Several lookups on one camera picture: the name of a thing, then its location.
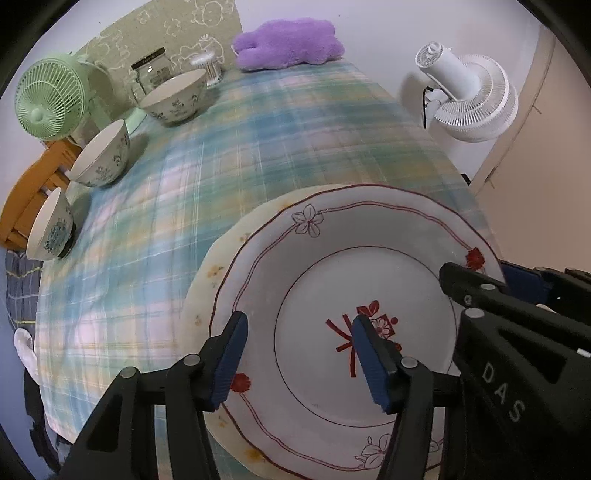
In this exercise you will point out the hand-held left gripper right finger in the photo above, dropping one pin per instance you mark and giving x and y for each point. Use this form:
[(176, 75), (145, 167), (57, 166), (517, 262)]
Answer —
[(371, 364)]

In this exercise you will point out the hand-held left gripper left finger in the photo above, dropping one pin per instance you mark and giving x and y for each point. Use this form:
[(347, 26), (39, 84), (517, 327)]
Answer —
[(228, 364)]

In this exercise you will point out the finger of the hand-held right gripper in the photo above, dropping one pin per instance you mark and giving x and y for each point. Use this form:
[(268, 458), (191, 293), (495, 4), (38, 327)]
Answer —
[(466, 282), (521, 281)]

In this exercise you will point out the large yellow floral plate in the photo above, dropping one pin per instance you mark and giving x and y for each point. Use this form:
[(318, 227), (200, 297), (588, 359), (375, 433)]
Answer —
[(203, 286)]

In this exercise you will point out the white plate red pattern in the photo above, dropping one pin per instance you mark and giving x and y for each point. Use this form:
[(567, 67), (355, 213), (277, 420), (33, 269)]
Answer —
[(314, 277)]

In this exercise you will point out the small bowl dark foot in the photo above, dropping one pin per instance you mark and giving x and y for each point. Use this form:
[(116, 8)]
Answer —
[(53, 230)]

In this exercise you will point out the floral ceramic bowl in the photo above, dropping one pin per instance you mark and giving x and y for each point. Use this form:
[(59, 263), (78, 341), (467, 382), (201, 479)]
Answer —
[(104, 161), (178, 101)]

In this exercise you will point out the beige cabinet door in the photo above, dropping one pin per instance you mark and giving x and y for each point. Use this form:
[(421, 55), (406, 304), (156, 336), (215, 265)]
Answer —
[(554, 184)]

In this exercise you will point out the white standing fan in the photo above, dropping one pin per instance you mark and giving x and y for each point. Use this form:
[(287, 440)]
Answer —
[(471, 97)]

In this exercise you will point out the dark cloth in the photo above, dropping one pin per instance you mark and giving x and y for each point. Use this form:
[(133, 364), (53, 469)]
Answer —
[(41, 424)]

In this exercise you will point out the white cloth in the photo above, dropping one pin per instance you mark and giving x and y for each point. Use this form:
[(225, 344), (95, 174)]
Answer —
[(25, 350)]

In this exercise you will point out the blue striped bedding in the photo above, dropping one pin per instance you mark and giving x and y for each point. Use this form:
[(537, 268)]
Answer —
[(21, 286)]

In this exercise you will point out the plaid tablecloth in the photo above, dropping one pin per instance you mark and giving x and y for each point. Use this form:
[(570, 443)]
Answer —
[(277, 138)]

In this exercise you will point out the wooden chair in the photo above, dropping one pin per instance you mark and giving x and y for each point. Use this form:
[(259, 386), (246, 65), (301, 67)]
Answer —
[(27, 194)]

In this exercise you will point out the clear cotton swab container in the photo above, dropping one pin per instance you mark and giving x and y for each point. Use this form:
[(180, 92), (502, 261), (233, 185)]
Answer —
[(210, 69)]

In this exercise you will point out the purple plush toy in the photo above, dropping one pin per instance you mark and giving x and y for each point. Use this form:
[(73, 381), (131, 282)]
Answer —
[(286, 44)]

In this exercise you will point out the glass jar dark lid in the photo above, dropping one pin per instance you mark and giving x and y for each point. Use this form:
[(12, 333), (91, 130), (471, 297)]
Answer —
[(154, 74)]

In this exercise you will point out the green desk fan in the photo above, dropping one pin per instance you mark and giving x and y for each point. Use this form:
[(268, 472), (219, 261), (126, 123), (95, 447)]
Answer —
[(46, 99)]

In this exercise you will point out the green printed board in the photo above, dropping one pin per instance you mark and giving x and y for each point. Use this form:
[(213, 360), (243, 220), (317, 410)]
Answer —
[(184, 27)]

